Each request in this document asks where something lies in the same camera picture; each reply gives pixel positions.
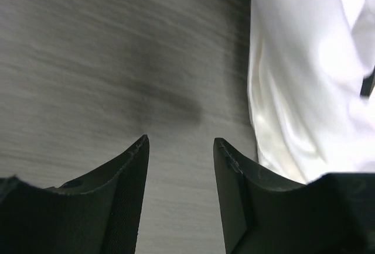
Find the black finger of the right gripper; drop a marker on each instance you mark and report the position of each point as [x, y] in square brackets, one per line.
[367, 86]

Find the white t shirt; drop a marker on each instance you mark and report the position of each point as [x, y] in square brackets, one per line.
[307, 63]

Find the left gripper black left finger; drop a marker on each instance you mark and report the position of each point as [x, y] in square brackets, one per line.
[98, 212]

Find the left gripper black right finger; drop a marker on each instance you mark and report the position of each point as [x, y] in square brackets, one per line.
[265, 213]

